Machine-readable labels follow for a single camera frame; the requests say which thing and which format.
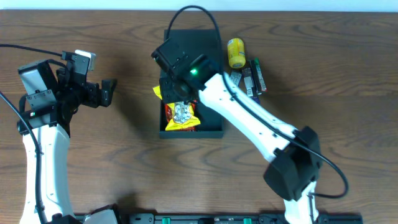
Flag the dark blue candy stick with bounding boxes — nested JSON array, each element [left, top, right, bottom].
[[242, 68, 260, 104]]

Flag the small blue barcode packet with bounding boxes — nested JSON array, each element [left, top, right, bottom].
[[229, 70, 243, 86]]

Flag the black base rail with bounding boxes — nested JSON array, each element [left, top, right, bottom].
[[127, 213, 364, 224]]

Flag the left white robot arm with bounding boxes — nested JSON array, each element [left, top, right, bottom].
[[17, 50, 119, 223]]

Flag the red Hacks candy bag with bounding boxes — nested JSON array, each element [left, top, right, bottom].
[[164, 104, 173, 123]]

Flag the black gift box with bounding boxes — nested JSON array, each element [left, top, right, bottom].
[[159, 29, 224, 139]]

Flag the yellow sunflower seed bag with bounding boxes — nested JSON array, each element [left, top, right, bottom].
[[165, 101, 201, 131]]

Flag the yellow cylindrical can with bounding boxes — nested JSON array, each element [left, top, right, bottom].
[[227, 38, 246, 68]]

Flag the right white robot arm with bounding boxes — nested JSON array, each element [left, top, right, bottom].
[[151, 39, 322, 223]]

